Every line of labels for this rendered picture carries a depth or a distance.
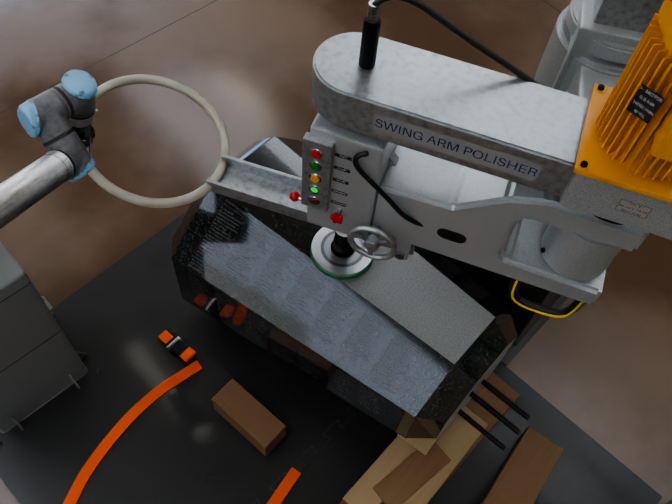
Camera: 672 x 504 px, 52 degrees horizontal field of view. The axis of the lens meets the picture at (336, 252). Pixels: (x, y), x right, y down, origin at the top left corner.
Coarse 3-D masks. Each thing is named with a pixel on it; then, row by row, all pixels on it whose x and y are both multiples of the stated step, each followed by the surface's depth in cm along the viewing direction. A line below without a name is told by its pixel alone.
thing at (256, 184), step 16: (240, 160) 225; (224, 176) 227; (240, 176) 227; (256, 176) 227; (272, 176) 225; (288, 176) 222; (224, 192) 222; (240, 192) 218; (256, 192) 224; (272, 192) 224; (288, 192) 224; (272, 208) 219; (288, 208) 216; (304, 208) 221; (400, 256) 209
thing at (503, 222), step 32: (352, 160) 176; (416, 160) 190; (384, 192) 183; (416, 192) 184; (448, 192) 184; (480, 192) 178; (512, 192) 172; (544, 192) 169; (384, 224) 198; (416, 224) 191; (448, 224) 188; (480, 224) 183; (512, 224) 180; (544, 224) 199; (576, 224) 170; (608, 224) 166; (448, 256) 200; (480, 256) 194; (512, 256) 193; (544, 288) 196; (576, 288) 190
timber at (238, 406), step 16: (224, 400) 279; (240, 400) 279; (256, 400) 279; (224, 416) 283; (240, 416) 276; (256, 416) 276; (272, 416) 276; (240, 432) 282; (256, 432) 273; (272, 432) 273; (272, 448) 280
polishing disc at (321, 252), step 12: (324, 228) 239; (324, 240) 236; (360, 240) 237; (312, 252) 233; (324, 252) 234; (324, 264) 231; (336, 264) 231; (348, 264) 232; (360, 264) 232; (348, 276) 231
